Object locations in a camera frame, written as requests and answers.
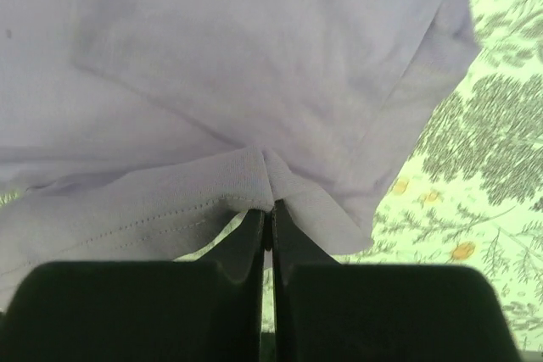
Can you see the floral table mat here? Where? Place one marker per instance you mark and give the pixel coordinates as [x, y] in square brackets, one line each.
[475, 167]

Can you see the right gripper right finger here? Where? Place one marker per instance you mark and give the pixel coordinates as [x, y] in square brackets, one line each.
[328, 311]

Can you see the purple t shirt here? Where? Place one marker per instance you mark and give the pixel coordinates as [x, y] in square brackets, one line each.
[233, 90]

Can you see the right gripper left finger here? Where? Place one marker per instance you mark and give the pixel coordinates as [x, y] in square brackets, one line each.
[208, 309]

